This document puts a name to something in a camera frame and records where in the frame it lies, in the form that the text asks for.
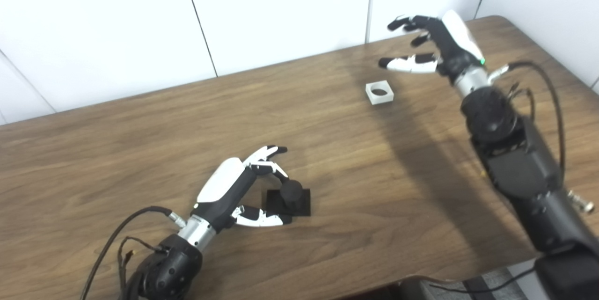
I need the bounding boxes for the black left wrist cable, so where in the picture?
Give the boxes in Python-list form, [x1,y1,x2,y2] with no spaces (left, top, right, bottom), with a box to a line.
[80,205,188,300]

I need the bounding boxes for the thin left arm wires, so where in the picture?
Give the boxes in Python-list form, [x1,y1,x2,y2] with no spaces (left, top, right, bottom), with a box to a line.
[117,236,165,300]

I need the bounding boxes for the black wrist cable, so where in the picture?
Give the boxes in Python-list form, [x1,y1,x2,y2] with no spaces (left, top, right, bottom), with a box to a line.
[487,60,595,214]
[80,205,188,300]

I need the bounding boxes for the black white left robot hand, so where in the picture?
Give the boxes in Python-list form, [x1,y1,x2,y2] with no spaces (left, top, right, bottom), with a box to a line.
[191,145,293,233]

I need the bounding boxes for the white square piece with hole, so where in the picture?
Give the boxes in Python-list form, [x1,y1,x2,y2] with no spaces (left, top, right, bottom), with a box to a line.
[365,80,394,105]

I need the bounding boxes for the black peg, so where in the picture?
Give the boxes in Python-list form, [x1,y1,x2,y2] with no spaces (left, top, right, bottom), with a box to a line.
[263,179,312,219]

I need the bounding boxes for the thin black floor cable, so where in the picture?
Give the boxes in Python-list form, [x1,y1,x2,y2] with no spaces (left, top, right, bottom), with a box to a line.
[428,266,537,293]

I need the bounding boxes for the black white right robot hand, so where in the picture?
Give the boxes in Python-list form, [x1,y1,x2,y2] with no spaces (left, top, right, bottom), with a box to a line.
[378,10,486,83]

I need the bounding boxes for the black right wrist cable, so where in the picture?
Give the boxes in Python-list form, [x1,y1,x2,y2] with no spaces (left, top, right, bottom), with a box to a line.
[487,60,595,214]

